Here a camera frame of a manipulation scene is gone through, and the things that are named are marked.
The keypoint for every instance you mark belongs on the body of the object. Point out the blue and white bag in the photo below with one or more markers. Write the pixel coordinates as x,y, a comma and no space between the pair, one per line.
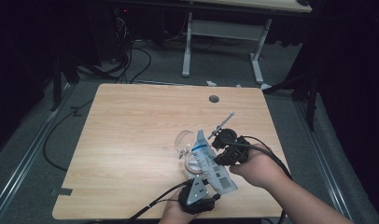
220,179

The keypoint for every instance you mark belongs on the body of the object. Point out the person's left hand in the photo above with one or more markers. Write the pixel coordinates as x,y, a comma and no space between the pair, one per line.
175,213

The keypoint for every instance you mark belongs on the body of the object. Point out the grey tape strip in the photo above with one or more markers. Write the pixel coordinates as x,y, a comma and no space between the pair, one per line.
63,191

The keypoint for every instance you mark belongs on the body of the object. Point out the person's right hand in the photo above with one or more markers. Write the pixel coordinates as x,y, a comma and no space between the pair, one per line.
262,171

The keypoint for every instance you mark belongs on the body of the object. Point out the white-framed desk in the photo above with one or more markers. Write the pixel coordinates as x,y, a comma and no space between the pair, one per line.
223,29

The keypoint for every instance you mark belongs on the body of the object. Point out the clear glass jar with lid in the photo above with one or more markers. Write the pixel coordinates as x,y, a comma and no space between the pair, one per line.
183,143

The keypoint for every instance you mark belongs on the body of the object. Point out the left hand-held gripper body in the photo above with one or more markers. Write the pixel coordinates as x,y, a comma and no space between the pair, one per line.
195,199

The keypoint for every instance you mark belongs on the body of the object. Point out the black stand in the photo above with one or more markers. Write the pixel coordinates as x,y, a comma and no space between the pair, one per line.
312,102
57,84

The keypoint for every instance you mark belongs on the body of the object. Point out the metal floor rail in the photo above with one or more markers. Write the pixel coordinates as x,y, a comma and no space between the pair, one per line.
25,158
324,155

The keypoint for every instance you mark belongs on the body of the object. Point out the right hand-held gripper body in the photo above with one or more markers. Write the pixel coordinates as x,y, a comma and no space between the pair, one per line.
237,152

